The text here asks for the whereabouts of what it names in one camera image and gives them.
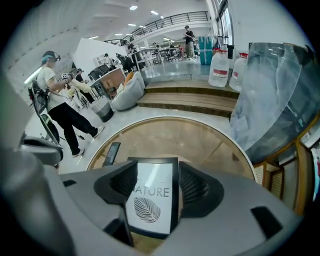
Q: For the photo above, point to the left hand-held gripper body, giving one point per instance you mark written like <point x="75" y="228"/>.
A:
<point x="42" y="150"/>

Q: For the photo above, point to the black balcony railing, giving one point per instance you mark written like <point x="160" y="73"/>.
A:
<point x="162" y="22"/>

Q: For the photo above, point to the round wooden table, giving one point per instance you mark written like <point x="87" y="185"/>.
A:
<point x="175" y="140"/>

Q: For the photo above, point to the grey marble box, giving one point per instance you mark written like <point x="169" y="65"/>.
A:
<point x="270" y="100"/>

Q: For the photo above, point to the black office chair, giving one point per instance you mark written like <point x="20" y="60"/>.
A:
<point x="125" y="62"/>

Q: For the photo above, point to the wooden steps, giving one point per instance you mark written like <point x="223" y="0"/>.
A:
<point x="190" y="97"/>

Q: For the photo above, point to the wooden cabinet with white top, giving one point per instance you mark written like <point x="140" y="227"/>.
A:
<point x="110" y="82"/>

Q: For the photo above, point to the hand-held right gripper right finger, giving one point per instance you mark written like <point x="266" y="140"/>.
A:
<point x="202" y="192"/>

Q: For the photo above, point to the black framed nature poster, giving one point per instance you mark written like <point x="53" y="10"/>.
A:
<point x="152" y="180"/>

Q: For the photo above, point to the black remote control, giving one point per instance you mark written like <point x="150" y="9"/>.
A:
<point x="112" y="153"/>

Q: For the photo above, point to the orange cushion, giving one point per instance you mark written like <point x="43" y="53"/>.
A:
<point x="128" y="77"/>

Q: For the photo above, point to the white beanbag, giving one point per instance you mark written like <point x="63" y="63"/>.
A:
<point x="127" y="95"/>

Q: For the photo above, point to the white table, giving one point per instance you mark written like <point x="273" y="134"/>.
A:
<point x="147" y="53"/>

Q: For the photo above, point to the clear water jug red label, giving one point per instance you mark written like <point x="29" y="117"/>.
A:
<point x="237" y="72"/>
<point x="219" y="68"/>

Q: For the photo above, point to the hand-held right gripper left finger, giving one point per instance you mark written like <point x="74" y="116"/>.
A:
<point x="115" y="185"/>

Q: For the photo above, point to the striped laundry basket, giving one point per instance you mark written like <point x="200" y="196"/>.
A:
<point x="102" y="111"/>

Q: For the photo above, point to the wooden rattan shelf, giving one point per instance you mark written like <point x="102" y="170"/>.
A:
<point x="297" y="180"/>

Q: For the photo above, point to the blue water bottle pack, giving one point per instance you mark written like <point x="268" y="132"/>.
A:
<point x="205" y="50"/>

